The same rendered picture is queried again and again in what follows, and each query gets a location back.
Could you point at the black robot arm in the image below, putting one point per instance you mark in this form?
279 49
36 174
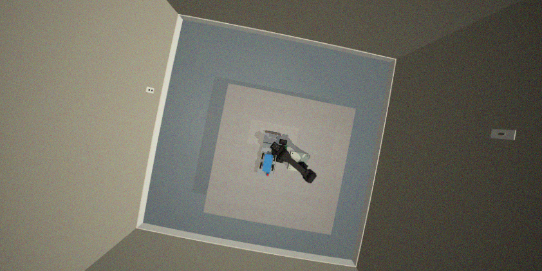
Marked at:
284 155

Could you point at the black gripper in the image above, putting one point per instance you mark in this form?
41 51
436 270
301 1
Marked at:
283 142

